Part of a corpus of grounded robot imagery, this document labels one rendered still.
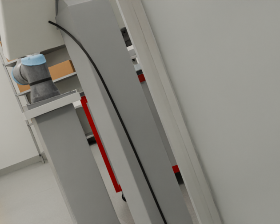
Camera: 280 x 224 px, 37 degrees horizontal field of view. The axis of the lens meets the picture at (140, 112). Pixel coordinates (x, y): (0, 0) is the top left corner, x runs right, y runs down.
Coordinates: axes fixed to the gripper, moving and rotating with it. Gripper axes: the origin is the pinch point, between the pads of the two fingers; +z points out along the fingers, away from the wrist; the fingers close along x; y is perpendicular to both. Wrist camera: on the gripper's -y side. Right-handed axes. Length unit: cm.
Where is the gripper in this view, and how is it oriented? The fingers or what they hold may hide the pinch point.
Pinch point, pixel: (131, 60)
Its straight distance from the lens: 268.2
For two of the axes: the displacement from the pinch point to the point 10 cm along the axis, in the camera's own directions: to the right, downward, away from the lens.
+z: 3.5, 9.3, 0.9
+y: 8.7, -2.9, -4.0
